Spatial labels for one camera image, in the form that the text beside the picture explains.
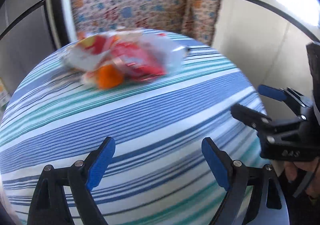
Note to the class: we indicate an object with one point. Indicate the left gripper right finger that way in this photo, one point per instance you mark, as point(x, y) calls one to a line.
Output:
point(231, 176)

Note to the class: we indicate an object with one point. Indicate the grey multi-door refrigerator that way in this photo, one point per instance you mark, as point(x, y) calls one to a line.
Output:
point(25, 39)

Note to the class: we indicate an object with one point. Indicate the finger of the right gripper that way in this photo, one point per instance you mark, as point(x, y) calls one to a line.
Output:
point(255, 120)
point(295, 101)

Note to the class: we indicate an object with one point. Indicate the red round snack bag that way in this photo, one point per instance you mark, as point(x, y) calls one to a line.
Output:
point(135, 61)

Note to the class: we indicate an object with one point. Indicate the clear plastic food box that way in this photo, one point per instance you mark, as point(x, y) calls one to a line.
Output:
point(169, 54)

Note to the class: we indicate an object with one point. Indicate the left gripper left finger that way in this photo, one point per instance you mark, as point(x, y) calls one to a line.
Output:
point(85, 175)

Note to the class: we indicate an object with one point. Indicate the person's right hand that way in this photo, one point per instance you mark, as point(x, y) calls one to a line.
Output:
point(305, 177)

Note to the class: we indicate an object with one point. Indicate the blue striped tablecloth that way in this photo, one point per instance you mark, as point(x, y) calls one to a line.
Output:
point(158, 174)

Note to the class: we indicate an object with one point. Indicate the orange white small wrapper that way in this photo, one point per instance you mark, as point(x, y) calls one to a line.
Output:
point(106, 77)

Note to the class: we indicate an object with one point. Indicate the patterned fu character cloth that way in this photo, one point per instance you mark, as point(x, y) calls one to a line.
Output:
point(193, 18)

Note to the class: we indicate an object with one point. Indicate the yellow green cardboard box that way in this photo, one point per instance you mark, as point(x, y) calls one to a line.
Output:
point(5, 97)

